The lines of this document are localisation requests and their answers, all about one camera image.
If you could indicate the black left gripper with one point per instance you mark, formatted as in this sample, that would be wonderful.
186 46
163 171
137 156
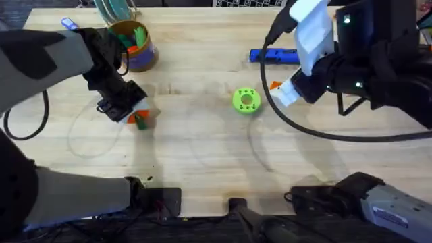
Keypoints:
111 84

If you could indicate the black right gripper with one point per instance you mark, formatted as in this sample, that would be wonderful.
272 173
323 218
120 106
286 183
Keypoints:
320 81

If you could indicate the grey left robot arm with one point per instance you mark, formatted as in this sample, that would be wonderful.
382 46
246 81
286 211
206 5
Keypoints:
44 195

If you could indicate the green toy vegetable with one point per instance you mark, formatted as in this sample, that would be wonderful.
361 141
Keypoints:
141 124

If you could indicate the green disc with holes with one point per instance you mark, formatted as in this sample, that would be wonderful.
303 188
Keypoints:
240 105

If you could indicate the brown purple tub with toys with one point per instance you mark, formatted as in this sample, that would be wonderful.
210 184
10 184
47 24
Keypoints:
143 55

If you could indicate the white keyboard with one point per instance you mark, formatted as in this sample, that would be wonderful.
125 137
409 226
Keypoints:
249 2

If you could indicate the teal plate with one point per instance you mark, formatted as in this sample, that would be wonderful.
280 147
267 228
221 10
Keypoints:
111 10

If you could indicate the small blue white object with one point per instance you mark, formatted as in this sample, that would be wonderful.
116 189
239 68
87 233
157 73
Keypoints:
69 23

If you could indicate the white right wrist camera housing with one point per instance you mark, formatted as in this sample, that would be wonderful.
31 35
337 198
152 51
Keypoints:
312 37

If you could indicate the black camera stand post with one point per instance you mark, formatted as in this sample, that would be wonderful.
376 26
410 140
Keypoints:
241 209

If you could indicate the black rail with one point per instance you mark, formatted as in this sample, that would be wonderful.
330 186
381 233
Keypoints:
202 233

